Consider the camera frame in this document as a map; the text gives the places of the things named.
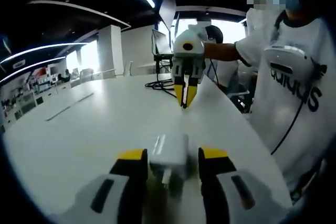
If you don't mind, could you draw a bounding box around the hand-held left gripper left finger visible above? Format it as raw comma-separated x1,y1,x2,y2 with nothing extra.
67,148,149,224

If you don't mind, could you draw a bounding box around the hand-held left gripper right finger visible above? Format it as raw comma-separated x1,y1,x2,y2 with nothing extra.
198,146,276,224

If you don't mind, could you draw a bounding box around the black Type-C cable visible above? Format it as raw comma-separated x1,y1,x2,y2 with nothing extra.
145,73,188,110

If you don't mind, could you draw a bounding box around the white charger adapter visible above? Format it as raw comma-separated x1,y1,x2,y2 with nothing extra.
148,134,190,187

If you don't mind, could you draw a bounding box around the black-framed side desk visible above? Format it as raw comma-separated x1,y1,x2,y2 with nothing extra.
153,52,176,76

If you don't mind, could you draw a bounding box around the white desk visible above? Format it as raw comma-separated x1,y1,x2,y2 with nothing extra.
2,73,294,224

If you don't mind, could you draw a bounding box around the white desk cover strip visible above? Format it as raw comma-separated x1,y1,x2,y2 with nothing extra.
45,92,95,122

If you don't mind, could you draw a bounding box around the small bright monitor screen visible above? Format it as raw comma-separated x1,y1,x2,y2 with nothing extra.
151,28,173,56

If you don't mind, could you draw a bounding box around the white square pillar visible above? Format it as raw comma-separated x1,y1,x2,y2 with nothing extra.
98,24,124,79

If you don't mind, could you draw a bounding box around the white chest-worn device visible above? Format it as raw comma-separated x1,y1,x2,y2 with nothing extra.
264,45,308,77

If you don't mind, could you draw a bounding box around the person in white shirt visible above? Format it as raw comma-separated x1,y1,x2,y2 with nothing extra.
234,7,336,204

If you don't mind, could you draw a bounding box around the row of white cabinets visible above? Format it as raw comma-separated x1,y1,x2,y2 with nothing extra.
0,63,72,128

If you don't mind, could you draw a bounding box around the black chest device cable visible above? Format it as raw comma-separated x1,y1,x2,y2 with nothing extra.
270,58,324,156

